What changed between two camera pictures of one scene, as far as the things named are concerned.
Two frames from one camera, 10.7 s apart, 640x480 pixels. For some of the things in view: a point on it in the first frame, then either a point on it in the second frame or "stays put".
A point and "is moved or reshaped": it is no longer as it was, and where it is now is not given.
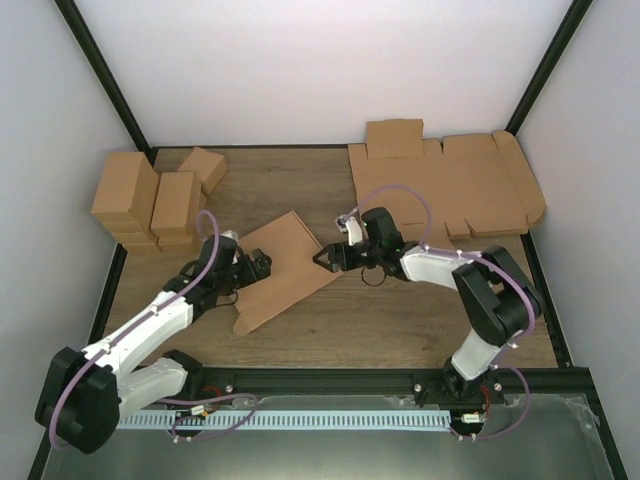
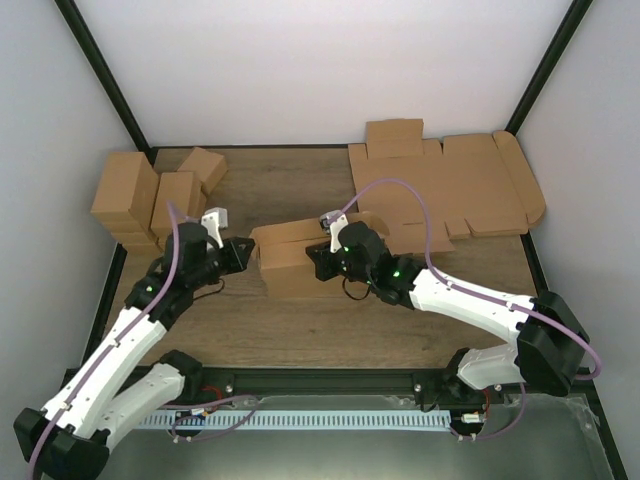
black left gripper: [264, 270] to [235, 248]
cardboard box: [176, 217] stays put
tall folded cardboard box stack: [125, 200] stays put
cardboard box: [293, 273] is moved or reshaped
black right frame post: [560, 41] stays put
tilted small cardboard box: [208, 166] stays put
